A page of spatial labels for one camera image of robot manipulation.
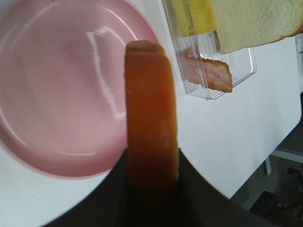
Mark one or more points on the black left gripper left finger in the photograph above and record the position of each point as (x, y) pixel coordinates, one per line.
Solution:
(105, 206)

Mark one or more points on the clear plastic right tray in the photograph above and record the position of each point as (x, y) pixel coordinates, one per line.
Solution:
(242, 63)

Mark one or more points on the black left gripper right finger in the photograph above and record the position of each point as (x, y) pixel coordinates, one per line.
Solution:
(201, 205)

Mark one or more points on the pink plate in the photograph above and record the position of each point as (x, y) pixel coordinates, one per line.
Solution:
(62, 89)

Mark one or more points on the bread slice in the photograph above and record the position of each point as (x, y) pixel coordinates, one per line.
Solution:
(153, 158)
(251, 23)

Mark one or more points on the bacon strip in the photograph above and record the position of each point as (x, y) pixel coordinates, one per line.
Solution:
(217, 73)

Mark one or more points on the yellow cheese slice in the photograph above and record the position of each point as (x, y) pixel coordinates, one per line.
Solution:
(194, 17)

